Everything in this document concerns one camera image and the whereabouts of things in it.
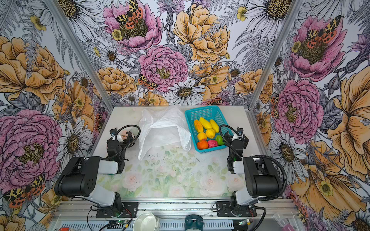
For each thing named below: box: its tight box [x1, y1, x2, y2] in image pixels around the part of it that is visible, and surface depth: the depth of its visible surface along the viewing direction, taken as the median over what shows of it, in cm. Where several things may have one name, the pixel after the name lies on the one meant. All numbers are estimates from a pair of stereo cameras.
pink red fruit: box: [207, 139, 218, 149], surface depth 96 cm
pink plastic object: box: [281, 223, 295, 231], surface depth 69 cm
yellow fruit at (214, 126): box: [210, 119, 220, 133], surface depth 107 cm
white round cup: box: [132, 212, 160, 231], surface depth 71 cm
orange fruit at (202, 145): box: [197, 140, 209, 150], surface depth 94 cm
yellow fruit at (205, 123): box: [198, 116, 212, 130], surface depth 107 cm
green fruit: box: [215, 134, 225, 146], surface depth 98 cm
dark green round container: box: [184, 214, 204, 231], surface depth 66 cm
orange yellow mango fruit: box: [194, 119, 204, 133], surface depth 106 cm
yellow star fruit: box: [197, 131, 208, 141], surface depth 99 cm
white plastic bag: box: [138, 104, 192, 160], surface depth 95 cm
